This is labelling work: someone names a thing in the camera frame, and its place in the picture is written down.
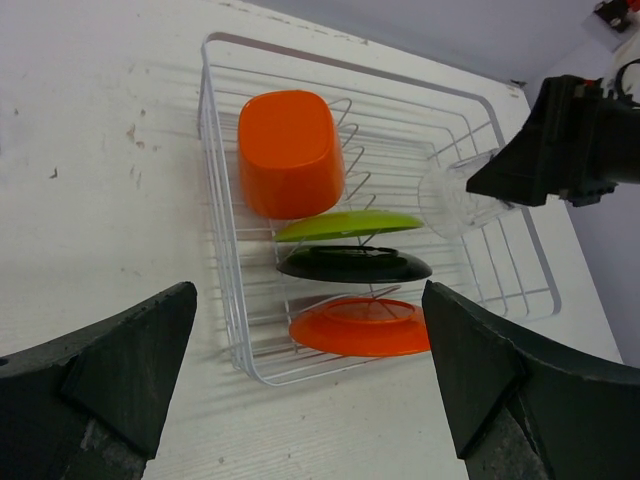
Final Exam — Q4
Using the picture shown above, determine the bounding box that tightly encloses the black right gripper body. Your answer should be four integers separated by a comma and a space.
574, 74, 639, 205

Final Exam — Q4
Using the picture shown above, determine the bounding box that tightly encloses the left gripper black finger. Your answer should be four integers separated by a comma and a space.
422, 281, 639, 479

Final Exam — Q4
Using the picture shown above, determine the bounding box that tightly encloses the green plastic plate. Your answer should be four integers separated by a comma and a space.
274, 209, 424, 243

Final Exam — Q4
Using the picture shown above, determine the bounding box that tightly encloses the black plastic plate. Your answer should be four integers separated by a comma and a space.
277, 245, 433, 284

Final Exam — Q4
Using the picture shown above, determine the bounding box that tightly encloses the orange plastic cup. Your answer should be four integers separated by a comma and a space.
237, 90, 346, 220

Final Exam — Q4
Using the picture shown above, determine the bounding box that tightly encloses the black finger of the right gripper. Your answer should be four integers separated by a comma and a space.
466, 75, 608, 207

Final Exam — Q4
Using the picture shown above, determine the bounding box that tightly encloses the clear faceted glass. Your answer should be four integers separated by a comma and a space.
417, 149, 521, 239

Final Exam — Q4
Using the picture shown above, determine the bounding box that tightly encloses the orange plastic plate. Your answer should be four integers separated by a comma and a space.
289, 297, 431, 357

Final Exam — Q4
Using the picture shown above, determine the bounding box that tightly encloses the black left finger, left gripper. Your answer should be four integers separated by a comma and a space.
1, 282, 197, 479

